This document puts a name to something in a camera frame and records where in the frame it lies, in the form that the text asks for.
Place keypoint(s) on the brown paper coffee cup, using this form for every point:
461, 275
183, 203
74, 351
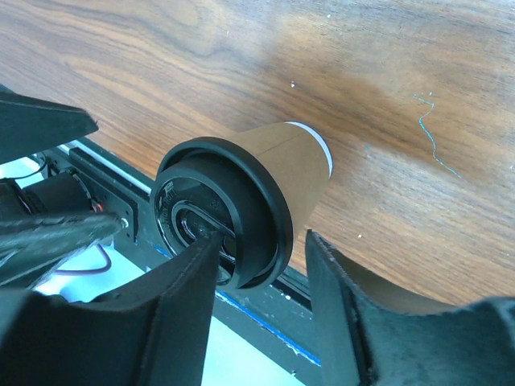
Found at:
297, 158

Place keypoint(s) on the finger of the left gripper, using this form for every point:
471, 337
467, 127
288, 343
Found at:
33, 246
30, 125

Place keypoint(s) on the black coffee cup lid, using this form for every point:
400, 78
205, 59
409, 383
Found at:
207, 185

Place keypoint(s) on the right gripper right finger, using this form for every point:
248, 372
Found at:
372, 332

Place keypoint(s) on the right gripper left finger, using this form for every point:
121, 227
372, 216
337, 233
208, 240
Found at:
150, 331

